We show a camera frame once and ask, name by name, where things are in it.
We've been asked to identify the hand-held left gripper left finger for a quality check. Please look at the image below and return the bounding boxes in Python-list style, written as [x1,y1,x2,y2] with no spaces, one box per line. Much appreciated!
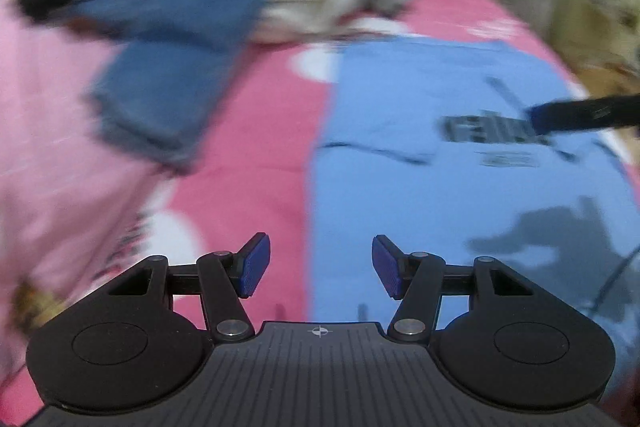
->
[107,232,272,343]

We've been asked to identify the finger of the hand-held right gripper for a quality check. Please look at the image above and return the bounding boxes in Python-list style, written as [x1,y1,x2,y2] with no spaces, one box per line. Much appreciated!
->
[527,93,640,136]

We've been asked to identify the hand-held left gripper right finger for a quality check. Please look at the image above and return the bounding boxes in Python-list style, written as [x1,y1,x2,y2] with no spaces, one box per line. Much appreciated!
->
[372,234,536,343]

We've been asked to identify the blue printed t-shirt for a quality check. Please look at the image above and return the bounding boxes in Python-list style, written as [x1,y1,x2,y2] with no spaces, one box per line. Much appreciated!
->
[302,37,640,358]

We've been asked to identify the pink floral blanket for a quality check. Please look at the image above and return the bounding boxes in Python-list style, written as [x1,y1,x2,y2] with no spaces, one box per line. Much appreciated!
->
[0,0,640,410]

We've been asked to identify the blue denim jeans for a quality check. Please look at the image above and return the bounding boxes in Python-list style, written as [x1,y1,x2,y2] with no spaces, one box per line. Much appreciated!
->
[65,0,282,174]

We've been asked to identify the smartphone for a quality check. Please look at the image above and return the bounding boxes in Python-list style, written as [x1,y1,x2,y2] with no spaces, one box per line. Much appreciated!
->
[9,281,67,334]

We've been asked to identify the white garment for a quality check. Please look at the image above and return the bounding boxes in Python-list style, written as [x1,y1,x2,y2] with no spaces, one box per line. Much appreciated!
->
[257,0,382,46]

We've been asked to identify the black cable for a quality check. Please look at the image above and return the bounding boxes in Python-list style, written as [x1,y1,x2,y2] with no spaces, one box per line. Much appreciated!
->
[589,247,640,324]

